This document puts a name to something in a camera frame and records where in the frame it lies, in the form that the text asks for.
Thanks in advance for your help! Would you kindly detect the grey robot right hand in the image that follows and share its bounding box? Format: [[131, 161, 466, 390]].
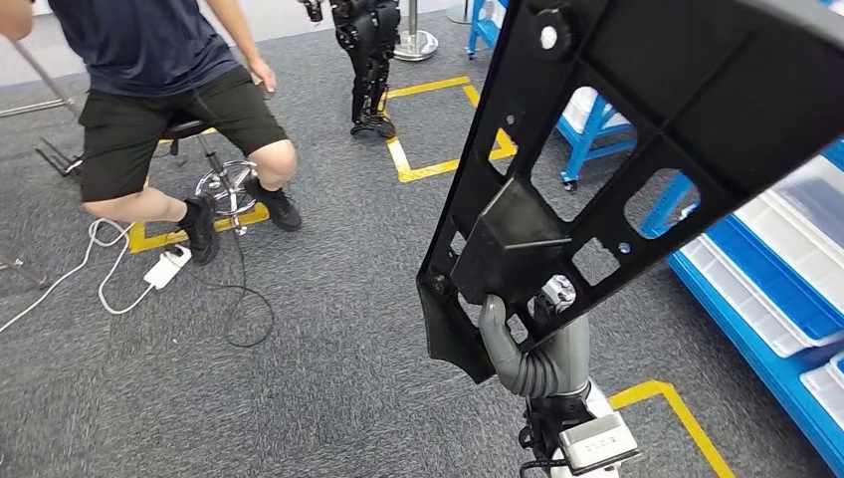
[[479, 275, 593, 397]]

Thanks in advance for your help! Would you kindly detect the person's hand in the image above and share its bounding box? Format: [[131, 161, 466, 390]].
[[247, 58, 279, 94]]

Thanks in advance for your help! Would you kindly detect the black plastic frame part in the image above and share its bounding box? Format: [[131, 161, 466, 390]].
[[416, 0, 844, 385]]

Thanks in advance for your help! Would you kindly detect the blue metal shelf rack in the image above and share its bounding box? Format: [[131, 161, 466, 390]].
[[556, 86, 639, 192], [466, 0, 511, 62], [640, 138, 844, 475]]

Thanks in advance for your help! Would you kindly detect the person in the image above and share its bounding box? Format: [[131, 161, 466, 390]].
[[0, 0, 305, 267]]

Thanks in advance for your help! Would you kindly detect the yellow floor tape square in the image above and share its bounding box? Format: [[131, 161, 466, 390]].
[[378, 76, 519, 184], [609, 380, 737, 478], [128, 128, 272, 255]]

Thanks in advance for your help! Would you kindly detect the white power strip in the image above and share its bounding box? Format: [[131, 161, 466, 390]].
[[143, 245, 193, 292]]

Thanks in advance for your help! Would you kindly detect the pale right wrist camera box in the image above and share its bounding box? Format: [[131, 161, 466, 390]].
[[558, 411, 642, 473]]

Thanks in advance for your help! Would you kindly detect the black floor cable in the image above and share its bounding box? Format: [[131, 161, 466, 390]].
[[194, 224, 277, 349]]

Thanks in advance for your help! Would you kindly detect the white power cable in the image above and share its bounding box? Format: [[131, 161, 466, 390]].
[[0, 217, 159, 335]]

